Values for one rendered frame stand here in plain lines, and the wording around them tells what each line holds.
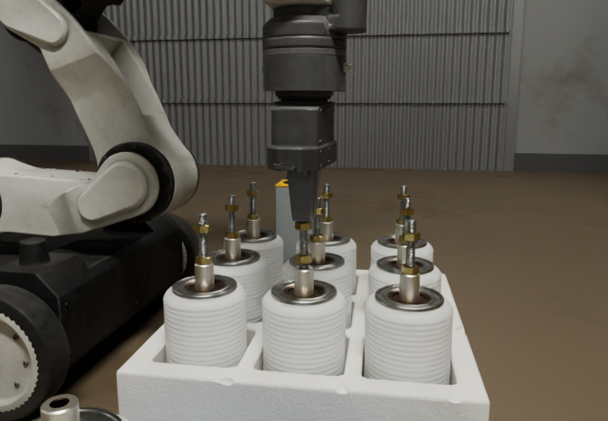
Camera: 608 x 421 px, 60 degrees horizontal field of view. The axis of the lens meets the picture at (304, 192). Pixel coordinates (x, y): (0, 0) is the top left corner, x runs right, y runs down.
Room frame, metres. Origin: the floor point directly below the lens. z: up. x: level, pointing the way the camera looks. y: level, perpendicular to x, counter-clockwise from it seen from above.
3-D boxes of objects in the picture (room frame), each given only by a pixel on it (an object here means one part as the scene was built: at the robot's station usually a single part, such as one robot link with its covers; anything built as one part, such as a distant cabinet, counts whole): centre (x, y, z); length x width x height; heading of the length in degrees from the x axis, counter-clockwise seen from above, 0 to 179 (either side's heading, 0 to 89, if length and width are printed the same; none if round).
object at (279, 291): (0.57, 0.00, 0.25); 0.08 x 0.08 x 0.01
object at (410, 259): (0.55, -0.12, 0.30); 0.01 x 0.01 x 0.08
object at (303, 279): (0.57, 0.00, 0.26); 0.02 x 0.02 x 0.03
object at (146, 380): (0.69, -0.02, 0.09); 0.39 x 0.39 x 0.18; 81
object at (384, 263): (0.67, -0.13, 0.25); 0.08 x 0.08 x 0.01
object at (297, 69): (0.57, 0.00, 0.46); 0.13 x 0.10 x 0.12; 165
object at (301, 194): (0.56, 0.00, 0.37); 0.03 x 0.02 x 0.06; 75
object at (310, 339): (0.57, 0.00, 0.16); 0.10 x 0.10 x 0.18
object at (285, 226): (0.99, 0.01, 0.16); 0.07 x 0.07 x 0.31; 81
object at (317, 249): (0.69, -0.02, 0.26); 0.02 x 0.02 x 0.03
